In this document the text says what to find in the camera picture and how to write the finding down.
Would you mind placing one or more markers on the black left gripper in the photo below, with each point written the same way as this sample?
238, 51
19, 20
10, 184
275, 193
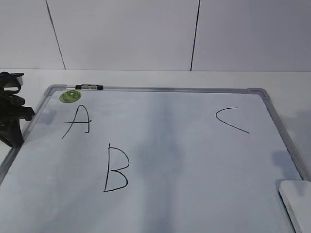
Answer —
12, 109

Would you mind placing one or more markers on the white rectangular board eraser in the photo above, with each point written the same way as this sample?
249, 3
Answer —
296, 196

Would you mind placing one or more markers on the green round magnet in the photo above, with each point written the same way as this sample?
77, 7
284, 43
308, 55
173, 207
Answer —
70, 96

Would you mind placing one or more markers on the black silver board hanger clip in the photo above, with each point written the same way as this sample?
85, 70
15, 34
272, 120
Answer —
89, 87

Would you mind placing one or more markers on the white framed whiteboard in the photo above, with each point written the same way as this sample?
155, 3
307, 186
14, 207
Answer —
151, 160

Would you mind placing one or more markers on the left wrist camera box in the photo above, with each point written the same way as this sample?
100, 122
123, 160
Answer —
14, 80

